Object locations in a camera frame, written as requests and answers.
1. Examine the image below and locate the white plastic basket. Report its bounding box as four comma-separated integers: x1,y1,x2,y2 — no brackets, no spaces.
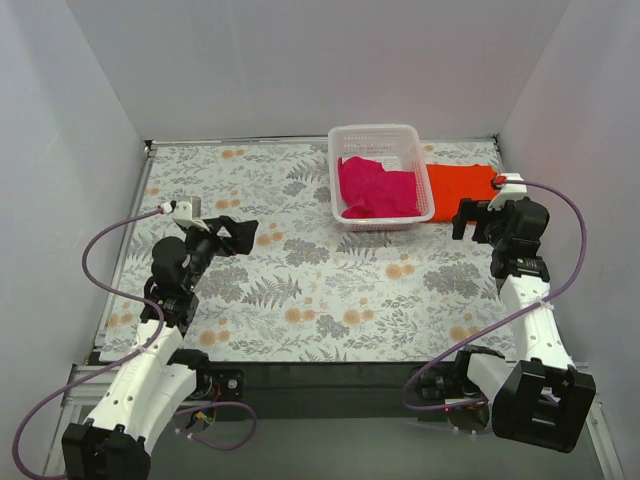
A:
327,124,435,231

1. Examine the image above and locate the magenta t shirt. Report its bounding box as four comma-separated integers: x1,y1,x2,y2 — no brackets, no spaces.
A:
338,156,421,219

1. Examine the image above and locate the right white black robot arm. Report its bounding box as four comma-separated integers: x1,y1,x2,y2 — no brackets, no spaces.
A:
415,197,596,453

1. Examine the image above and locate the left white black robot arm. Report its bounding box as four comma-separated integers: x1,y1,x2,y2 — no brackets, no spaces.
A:
61,216,258,479

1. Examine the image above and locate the folded orange t shirt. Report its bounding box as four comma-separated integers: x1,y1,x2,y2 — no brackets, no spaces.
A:
427,164,498,223

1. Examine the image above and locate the floral table mat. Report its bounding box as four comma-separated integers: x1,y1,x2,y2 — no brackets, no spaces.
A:
98,139,561,363

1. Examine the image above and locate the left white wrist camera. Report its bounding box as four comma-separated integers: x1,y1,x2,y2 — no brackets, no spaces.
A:
172,196,210,232

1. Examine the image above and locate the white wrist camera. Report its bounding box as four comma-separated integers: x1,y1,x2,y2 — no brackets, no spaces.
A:
172,196,210,232
487,173,527,211

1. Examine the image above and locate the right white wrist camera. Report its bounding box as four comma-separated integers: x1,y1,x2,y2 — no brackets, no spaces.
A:
487,173,527,211

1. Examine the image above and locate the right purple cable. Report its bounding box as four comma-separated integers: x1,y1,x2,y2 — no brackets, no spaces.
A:
401,179,586,412

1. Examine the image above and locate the purple cable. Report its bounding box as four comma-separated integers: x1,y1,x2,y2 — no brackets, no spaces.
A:
401,179,586,412
10,207,259,477

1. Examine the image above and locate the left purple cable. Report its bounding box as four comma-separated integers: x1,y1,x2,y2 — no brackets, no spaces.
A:
10,207,259,477

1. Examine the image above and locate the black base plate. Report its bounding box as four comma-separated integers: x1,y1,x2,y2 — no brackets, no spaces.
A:
187,361,473,422

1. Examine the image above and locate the aluminium frame rail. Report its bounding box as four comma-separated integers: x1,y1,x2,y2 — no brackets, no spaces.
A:
43,369,117,476

